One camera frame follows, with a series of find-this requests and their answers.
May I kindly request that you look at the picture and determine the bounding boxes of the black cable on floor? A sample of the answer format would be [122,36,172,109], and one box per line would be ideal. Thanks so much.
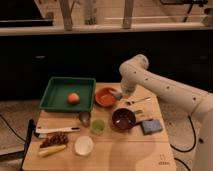
[169,114,198,171]

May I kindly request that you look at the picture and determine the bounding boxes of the orange peach fruit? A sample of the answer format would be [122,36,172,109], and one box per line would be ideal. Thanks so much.
[67,93,80,104]

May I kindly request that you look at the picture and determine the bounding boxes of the black table side bar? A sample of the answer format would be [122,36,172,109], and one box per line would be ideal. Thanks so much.
[20,119,35,171]

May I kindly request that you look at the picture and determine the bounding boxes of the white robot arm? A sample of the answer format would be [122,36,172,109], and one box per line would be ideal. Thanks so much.
[119,54,213,171]

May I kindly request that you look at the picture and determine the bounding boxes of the blue sponge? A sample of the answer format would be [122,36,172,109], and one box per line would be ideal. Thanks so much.
[141,119,163,135]

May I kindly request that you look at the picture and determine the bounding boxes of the red bowl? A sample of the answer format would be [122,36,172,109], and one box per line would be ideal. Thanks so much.
[95,87,116,107]

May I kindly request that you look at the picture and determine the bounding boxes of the metal spoon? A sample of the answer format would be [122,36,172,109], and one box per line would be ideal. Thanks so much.
[126,97,151,105]

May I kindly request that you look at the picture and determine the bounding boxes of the small green cup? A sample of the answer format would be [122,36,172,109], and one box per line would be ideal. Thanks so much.
[91,119,105,135]

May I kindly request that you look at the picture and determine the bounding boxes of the white handled knife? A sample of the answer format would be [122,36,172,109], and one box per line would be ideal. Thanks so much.
[36,127,80,134]

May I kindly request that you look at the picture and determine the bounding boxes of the dark brown bowl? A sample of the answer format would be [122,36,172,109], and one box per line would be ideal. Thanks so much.
[112,108,136,131]

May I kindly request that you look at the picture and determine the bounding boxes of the small metal cup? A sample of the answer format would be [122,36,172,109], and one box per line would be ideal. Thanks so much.
[79,112,91,127]

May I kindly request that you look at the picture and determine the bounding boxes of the bunch of dark grapes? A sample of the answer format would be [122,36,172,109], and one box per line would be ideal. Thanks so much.
[40,132,69,148]

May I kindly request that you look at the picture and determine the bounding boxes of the green plastic tray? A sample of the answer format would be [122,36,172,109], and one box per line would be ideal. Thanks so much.
[40,77,96,112]

